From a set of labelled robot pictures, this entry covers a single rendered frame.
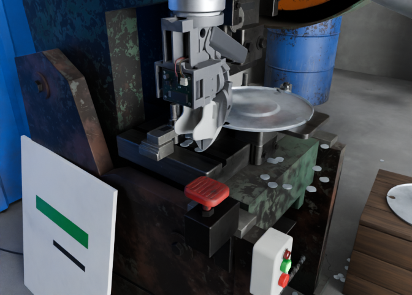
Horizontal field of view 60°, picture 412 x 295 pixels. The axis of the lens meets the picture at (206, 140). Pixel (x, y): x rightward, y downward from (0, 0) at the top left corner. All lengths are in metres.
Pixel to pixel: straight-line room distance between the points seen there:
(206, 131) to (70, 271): 0.83
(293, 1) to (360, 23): 3.07
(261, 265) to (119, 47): 0.60
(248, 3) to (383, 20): 3.34
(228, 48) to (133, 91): 0.49
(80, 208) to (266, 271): 0.58
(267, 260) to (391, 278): 0.77
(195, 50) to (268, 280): 0.47
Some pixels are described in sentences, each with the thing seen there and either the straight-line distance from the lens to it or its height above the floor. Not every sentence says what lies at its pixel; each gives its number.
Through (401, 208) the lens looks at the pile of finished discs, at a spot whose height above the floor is 0.35.
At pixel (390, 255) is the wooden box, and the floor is 0.25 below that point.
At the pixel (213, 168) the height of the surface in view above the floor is 0.70.
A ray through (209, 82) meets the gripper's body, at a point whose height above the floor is 0.96.
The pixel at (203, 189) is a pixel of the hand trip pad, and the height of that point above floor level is 0.76.
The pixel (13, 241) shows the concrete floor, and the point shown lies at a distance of 1.85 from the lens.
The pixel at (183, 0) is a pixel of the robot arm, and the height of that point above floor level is 1.07.
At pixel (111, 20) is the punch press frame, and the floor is 0.98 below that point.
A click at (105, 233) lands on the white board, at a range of 1.04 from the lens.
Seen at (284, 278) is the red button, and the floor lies 0.55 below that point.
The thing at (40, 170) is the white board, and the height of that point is 0.51.
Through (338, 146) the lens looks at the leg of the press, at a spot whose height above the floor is 0.62.
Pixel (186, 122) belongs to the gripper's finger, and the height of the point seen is 0.89.
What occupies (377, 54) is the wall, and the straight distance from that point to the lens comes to 4.23.
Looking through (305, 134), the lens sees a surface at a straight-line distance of 0.80.
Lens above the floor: 1.12
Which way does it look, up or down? 27 degrees down
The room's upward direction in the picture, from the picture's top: straight up
